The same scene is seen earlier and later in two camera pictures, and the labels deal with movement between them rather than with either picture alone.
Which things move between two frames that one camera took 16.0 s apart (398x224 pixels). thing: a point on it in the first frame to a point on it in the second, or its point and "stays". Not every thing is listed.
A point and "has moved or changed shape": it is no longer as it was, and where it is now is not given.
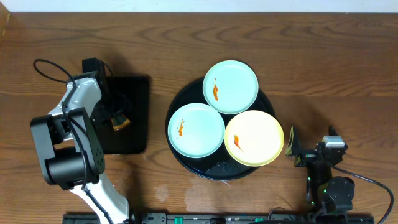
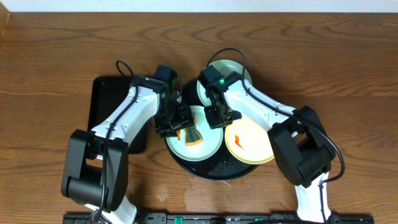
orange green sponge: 119,122 has moved or changed shape
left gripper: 109,115 to 179,123
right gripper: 305,158 to 214,124
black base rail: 303,218 stays
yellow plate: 254,138 stays
